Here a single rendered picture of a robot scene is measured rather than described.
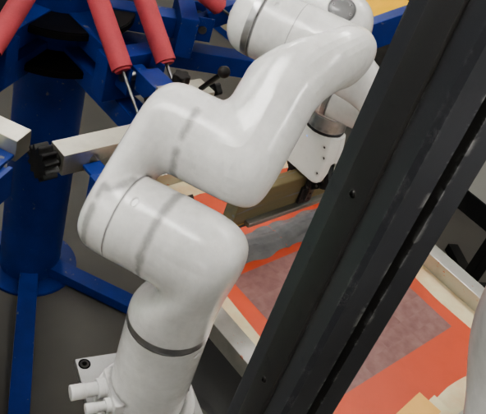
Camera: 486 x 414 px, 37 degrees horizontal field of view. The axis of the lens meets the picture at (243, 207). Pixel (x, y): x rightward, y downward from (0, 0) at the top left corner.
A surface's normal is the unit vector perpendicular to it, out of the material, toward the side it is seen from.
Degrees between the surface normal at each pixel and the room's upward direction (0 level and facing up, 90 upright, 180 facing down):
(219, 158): 64
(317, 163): 88
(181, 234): 35
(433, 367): 0
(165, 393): 90
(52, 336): 0
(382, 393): 0
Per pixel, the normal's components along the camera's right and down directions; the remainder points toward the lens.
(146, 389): -0.16, 0.60
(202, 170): -0.38, 0.48
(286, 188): 0.62, 0.62
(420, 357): 0.26, -0.74
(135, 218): -0.07, -0.22
